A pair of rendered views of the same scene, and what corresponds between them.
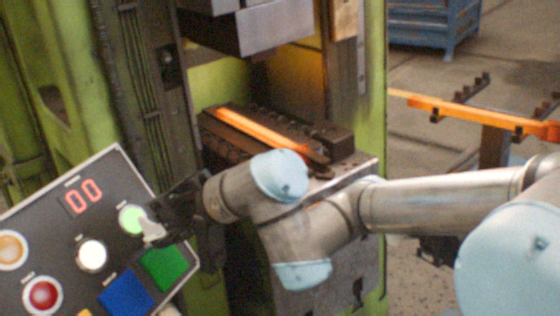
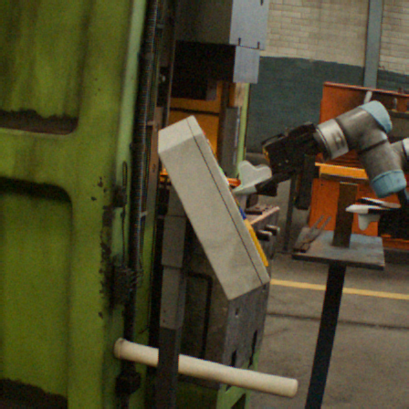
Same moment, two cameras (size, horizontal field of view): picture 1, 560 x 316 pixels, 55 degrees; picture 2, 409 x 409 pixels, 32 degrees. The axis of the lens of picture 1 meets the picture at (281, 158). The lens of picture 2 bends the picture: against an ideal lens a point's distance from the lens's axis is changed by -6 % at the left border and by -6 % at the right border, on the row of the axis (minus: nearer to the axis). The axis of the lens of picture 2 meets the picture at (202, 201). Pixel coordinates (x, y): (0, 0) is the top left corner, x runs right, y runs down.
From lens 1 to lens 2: 1.24 m
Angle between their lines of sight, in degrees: 37
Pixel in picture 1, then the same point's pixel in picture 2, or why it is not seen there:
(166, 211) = (287, 149)
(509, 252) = not seen: outside the picture
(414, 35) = not seen: hidden behind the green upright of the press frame
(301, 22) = (254, 70)
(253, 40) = (238, 71)
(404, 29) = not seen: hidden behind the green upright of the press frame
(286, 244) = (390, 158)
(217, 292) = (144, 340)
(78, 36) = (136, 37)
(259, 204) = (373, 131)
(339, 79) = (226, 143)
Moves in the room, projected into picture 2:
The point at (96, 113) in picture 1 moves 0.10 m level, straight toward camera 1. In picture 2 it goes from (127, 108) to (162, 112)
